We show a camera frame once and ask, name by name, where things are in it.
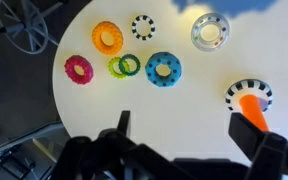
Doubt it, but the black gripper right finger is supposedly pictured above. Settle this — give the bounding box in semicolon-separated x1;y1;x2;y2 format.
228;112;288;180

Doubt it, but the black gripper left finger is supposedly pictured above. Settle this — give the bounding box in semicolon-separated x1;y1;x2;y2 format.
116;110;132;138

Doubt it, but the blue ring with dark dots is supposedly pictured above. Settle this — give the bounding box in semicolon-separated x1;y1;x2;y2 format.
145;51;182;88

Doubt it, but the orange stacking pole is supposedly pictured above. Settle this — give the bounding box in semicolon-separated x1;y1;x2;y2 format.
239;94;271;133

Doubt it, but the light green thin ring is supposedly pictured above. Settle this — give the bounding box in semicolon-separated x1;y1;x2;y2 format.
108;56;131;80

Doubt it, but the dark green thin ring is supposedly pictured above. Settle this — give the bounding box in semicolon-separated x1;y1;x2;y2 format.
118;53;142;77

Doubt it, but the pink knobbly ring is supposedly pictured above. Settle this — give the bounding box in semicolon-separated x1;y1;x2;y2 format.
64;55;94;86

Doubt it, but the orange knobbly ring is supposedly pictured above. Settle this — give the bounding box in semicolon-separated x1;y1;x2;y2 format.
91;20;124;56

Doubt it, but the small black white striped ring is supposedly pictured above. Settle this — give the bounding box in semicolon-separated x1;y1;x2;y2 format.
131;14;156;41

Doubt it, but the chair base with foot ring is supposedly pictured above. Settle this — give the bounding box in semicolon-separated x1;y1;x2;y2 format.
0;0;65;55

